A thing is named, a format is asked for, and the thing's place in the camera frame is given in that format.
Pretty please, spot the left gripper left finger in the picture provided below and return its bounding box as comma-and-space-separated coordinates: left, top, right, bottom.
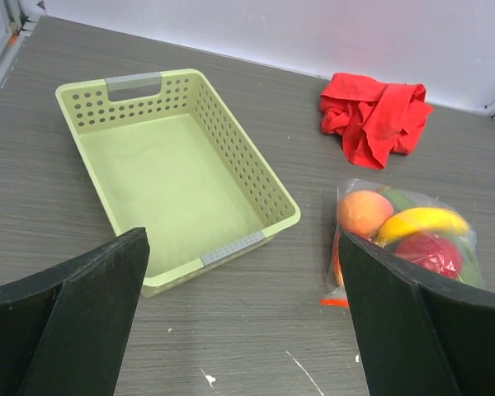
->
0, 228, 150, 395

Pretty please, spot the green leafy vegetable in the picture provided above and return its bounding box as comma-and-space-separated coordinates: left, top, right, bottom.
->
379, 187, 485, 289

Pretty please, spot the red crumpled cloth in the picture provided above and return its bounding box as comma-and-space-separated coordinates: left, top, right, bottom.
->
319, 73, 433, 170

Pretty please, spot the orange peach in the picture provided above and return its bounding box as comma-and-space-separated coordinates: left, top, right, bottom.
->
337, 190, 394, 238

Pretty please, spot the red apple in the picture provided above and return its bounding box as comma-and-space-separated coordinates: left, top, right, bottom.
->
395, 232, 464, 281

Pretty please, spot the yellow banana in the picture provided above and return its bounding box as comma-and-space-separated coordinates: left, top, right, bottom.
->
375, 207, 470, 247

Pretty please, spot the green plastic basket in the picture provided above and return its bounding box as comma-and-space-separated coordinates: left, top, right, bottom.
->
55, 68, 301, 298

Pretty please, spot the clear zip top bag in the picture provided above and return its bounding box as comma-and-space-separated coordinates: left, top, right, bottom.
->
320, 178, 485, 308

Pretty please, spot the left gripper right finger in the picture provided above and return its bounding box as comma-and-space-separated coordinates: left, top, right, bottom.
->
338, 232, 495, 395

